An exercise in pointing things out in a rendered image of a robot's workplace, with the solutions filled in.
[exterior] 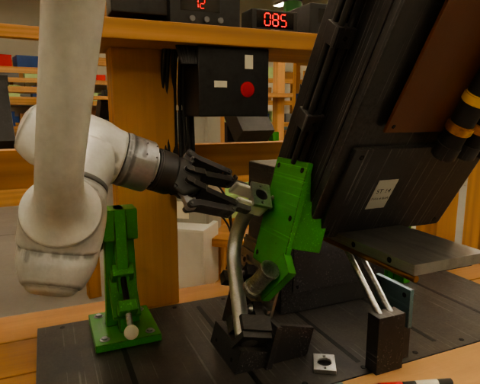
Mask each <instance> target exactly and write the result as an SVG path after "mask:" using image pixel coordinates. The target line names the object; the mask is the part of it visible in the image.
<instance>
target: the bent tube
mask: <svg viewBox="0 0 480 384"><path fill-rule="evenodd" d="M250 188H251V196H250V197H249V198H248V199H249V200H251V201H252V206H257V207H261V208H265V209H269V210H271V209H272V208H273V206H272V201H271V195H270V186H269V185H268V184H262V183H258V182H254V181H251V182H250ZM253 216H254V215H253V214H250V213H248V214H243V213H238V214H237V215H236V217H235V220H234V222H233V224H232V228H231V230H230V233H229V240H228V244H227V252H226V263H227V271H228V278H229V291H230V298H231V305H232V317H233V325H234V332H235V338H236V337H237V336H238V335H239V334H240V333H241V332H242V330H241V325H240V320H239V316H240V315H241V314H248V307H247V301H246V295H245V292H244V290H243V284H244V279H243V273H242V263H241V251H242V241H243V237H244V234H245V230H246V228H247V226H248V224H249V222H250V221H251V219H252V218H253Z"/></svg>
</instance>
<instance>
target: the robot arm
mask: <svg viewBox="0 0 480 384"><path fill-rule="evenodd" d="M105 5H106V0H40V26H39V46H38V67H37V104H35V105H34V106H33V107H31V108H29V109H28V110H27V111H26V112H25V114H24V116H23V117H22V118H21V121H20V123H19V126H18V130H17V133H16V137H15V141H14V148H15V150H16V151H17V152H18V153H19V154H20V155H21V156H22V157H23V158H24V159H25V160H26V161H27V162H29V163H30V164H32V165H34V185H32V186H31V187H30V188H29V189H28V190H27V191H26V192H25V194H24V196H23V197H22V198H21V202H20V204H19V207H18V226H17V231H16V236H15V243H16V245H17V247H16V252H15V267H16V272H17V276H18V280H19V283H20V284H21V285H22V286H24V288H25V289H26V291H28V292H29V293H32V294H35V295H40V296H53V297H70V296H73V295H74V294H76V293H77V292H78V291H80V290H82V289H83V288H84V286H85V285H86V283H87V282H88V281H89V279H90V278H91V275H92V274H93V272H94V269H95V268H96V265H97V262H98V258H99V254H100V251H101V246H102V243H103V240H104V233H105V228H106V222H107V192H108V189H109V186H110V184H114V185H117V186H121V187H126V188H129V189H132V190H137V191H144V190H145V189H147V190H151V191H154V192H157V193H160V194H173V195H174V196H176V197H177V198H178V199H181V200H182V202H183V204H184V207H183V209H182V210H183V212H184V213H192V212H196V213H203V214H208V215H212V216H219V217H223V218H229V217H230V216H231V215H232V214H233V213H234V212H235V211H236V212H239V213H243V214H248V213H250V214H253V215H256V216H261V215H262V214H263V213H264V212H265V211H267V210H268V209H265V208H261V207H257V206H252V201H251V200H247V199H245V198H242V197H247V198H249V197H250V196H251V188H250V186H249V185H248V184H247V183H245V182H243V181H239V180H238V176H237V175H236V174H235V175H234V176H232V170H231V169H230V168H227V167H225V166H223V165H220V164H218V163H215V162H213V161H210V160H209V159H207V158H204V157H202V156H200V155H198V154H197V153H196V152H194V151H193V150H191V149H188V150H187V151H186V152H185V154H184V155H183V157H182V158H179V156H178V155H177V154H176V153H173V152H169V151H167V150H164V149H160V148H159V147H158V144H157V143H156V142H153V141H151V140H148V139H145V138H142V137H140V136H136V135H135V134H133V133H128V132H126V131H124V130H122V129H120V128H118V127H117V126H115V125H114V124H112V123H111V122H109V121H107V120H104V119H102V118H100V117H97V116H95V115H92V114H91V110H92V104H93V98H94V87H95V82H96V75H97V70H98V59H99V52H100V47H101V36H102V30H103V24H104V12H105ZM223 172H224V173H223ZM207 185H212V186H217V187H224V188H229V193H232V194H236V195H239V196H242V197H237V198H236V199H234V198H232V197H229V196H227V195H225V194H222V193H220V192H219V191H217V190H214V189H212V188H210V187H207ZM191 197H193V198H191Z"/></svg>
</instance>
